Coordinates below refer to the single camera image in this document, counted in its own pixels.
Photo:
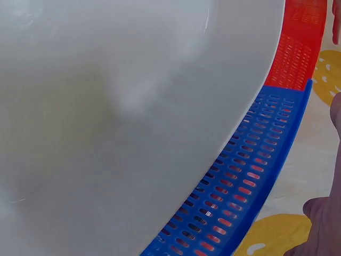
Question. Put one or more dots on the large white bowl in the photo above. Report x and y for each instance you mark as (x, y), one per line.
(112, 120)

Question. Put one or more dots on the person's right hand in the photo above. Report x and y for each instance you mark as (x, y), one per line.
(325, 229)

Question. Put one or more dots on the red slotted plastic basket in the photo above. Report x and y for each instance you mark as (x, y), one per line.
(298, 40)

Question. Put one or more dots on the blue slotted plastic basket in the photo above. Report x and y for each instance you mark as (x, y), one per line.
(266, 160)

